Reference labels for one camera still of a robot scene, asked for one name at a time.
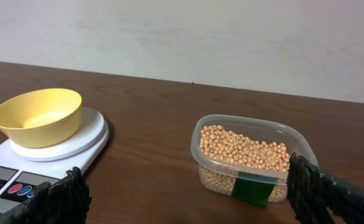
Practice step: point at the clear plastic container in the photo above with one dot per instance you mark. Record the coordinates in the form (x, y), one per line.
(258, 130)

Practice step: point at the green tape label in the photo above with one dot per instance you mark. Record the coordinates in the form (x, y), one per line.
(253, 188)

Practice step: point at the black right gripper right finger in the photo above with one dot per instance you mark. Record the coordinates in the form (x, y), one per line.
(316, 196)

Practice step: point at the pile of soybeans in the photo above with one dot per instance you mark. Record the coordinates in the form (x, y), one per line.
(227, 146)

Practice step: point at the white digital kitchen scale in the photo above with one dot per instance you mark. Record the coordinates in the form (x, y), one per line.
(22, 169)

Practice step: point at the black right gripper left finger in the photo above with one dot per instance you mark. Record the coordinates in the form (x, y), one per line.
(64, 202)

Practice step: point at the yellow plastic bowl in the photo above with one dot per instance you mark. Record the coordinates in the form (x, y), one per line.
(41, 118)

